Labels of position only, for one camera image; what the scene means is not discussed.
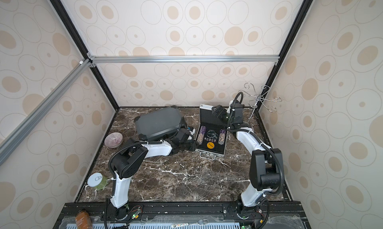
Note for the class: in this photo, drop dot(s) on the horizontal aluminium rail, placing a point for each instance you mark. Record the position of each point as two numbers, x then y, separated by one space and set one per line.
185 59

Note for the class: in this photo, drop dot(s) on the brown bottle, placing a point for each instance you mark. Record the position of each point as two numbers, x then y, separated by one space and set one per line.
83 220

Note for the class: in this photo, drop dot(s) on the poker chips right row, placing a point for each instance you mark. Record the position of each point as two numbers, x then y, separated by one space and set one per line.
222 137

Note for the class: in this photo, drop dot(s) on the diagonal aluminium rail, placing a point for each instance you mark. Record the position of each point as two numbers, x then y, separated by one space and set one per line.
10 144

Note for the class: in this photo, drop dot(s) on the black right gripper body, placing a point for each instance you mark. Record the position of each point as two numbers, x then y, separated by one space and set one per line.
221 113

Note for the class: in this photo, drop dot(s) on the pink patterned bowl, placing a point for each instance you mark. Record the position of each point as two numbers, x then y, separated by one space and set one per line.
113 140

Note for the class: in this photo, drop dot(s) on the green tin can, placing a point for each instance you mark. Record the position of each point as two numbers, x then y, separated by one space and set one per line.
97 181

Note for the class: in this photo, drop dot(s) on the chrome hook stand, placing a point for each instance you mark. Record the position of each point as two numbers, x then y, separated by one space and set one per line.
258 99

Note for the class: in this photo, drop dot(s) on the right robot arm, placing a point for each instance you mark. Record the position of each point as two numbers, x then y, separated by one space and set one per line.
266 172

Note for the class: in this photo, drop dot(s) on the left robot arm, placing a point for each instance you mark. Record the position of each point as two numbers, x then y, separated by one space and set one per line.
126 162

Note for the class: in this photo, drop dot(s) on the dark grey poker case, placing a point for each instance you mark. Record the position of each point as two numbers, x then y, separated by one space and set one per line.
162 123

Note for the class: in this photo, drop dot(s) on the silver aluminium poker case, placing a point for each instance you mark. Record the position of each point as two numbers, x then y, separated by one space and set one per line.
210 149

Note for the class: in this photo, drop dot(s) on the silver fork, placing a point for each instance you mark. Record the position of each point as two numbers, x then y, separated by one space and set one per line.
201 222

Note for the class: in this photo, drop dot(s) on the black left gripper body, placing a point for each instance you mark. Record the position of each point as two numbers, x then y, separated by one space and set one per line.
188 146

